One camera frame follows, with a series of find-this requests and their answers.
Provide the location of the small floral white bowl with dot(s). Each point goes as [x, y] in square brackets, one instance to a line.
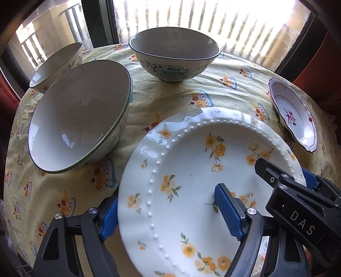
[58, 64]

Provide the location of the large green-rimmed white bowl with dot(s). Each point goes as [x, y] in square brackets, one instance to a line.
[80, 114]

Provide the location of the yellow printed tablecloth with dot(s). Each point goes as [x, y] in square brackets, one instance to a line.
[165, 93]

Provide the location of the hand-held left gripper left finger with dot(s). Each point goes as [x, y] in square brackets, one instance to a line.
[109, 218]

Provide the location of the white bowl with printed label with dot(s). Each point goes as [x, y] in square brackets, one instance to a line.
[173, 48]

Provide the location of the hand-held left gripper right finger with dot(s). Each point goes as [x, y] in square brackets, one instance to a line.
[229, 210]

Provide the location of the small red-patterned white plate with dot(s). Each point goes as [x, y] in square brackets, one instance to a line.
[293, 114]

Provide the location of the white yellow-flower plate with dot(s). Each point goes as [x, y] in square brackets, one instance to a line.
[186, 159]

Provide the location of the balcony railing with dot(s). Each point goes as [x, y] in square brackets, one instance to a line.
[239, 26]

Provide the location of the dark window frame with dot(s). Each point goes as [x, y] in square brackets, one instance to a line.
[113, 21]

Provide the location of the red curtain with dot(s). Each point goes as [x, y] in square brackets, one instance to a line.
[319, 66]
[6, 93]

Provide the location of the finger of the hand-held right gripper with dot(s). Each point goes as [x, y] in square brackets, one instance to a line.
[310, 181]
[269, 171]

